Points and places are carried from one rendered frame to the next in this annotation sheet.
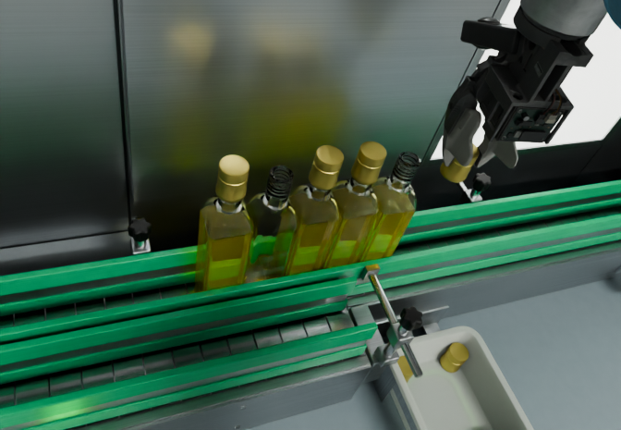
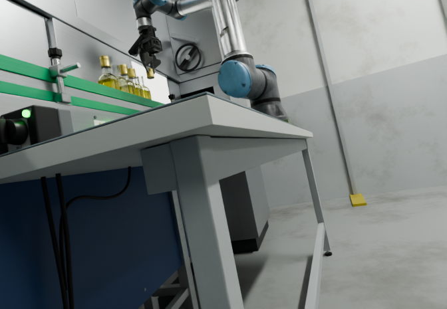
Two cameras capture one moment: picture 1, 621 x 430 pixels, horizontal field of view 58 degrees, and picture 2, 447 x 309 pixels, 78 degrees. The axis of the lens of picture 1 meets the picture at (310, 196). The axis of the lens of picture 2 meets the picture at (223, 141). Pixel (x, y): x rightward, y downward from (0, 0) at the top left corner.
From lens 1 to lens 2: 1.22 m
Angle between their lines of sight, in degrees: 63
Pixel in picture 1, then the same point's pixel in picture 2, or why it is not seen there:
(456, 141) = (146, 61)
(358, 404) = not seen: hidden behind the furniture
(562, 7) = (146, 20)
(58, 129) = not seen: hidden behind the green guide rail
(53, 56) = (32, 42)
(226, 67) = (80, 56)
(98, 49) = (44, 44)
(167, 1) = (63, 30)
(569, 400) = not seen: hidden behind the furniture
